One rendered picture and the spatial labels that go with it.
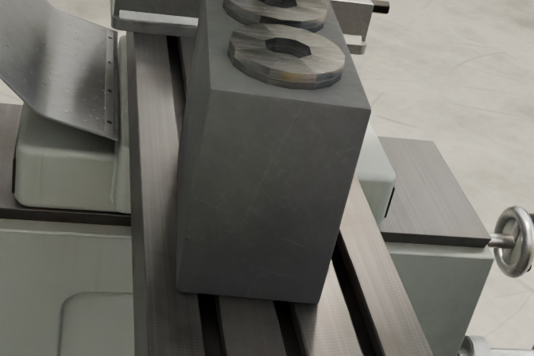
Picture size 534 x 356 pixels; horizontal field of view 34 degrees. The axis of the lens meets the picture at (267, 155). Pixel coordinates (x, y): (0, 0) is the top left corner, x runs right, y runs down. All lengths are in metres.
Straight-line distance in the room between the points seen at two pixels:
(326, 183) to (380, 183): 0.51
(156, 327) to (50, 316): 0.56
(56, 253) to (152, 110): 0.28
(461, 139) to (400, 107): 0.27
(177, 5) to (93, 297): 0.41
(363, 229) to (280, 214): 0.18
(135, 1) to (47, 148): 0.22
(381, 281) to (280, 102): 0.23
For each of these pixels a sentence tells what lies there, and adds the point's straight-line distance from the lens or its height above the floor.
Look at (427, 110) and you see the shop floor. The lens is 3.41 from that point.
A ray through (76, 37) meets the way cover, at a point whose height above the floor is 0.89.
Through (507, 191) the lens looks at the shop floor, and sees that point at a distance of 3.03.
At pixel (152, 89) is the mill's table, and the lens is 1.02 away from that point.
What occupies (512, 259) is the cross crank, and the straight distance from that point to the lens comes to 1.49.
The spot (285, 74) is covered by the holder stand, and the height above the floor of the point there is 1.15.
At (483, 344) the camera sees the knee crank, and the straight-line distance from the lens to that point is 1.41.
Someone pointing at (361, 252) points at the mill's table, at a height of 0.95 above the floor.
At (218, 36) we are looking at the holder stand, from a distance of 0.70.
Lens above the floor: 1.41
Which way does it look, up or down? 30 degrees down
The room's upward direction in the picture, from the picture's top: 12 degrees clockwise
